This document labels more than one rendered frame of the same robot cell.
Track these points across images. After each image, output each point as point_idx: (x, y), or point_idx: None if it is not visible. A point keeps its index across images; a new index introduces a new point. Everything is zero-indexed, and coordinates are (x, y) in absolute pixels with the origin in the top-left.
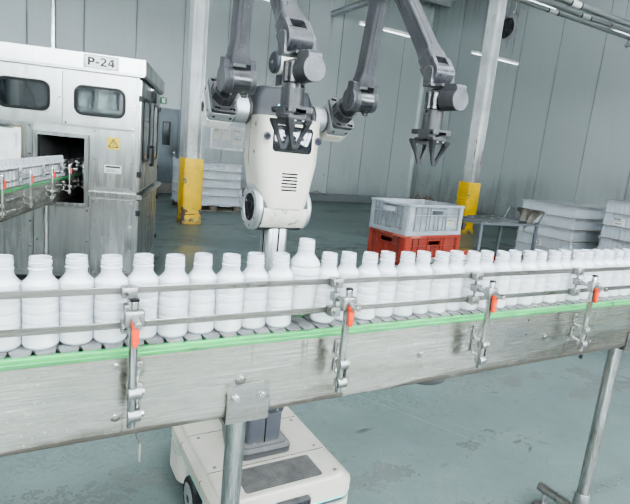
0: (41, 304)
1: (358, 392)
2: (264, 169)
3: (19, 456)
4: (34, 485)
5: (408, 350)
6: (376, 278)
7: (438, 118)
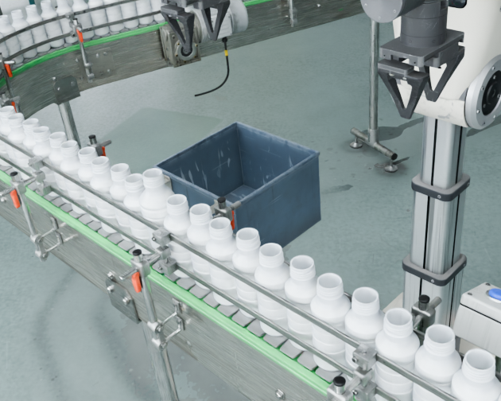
0: (13, 150)
1: (213, 372)
2: (394, 25)
3: (339, 239)
4: (316, 269)
5: (262, 375)
6: (209, 258)
7: (409, 21)
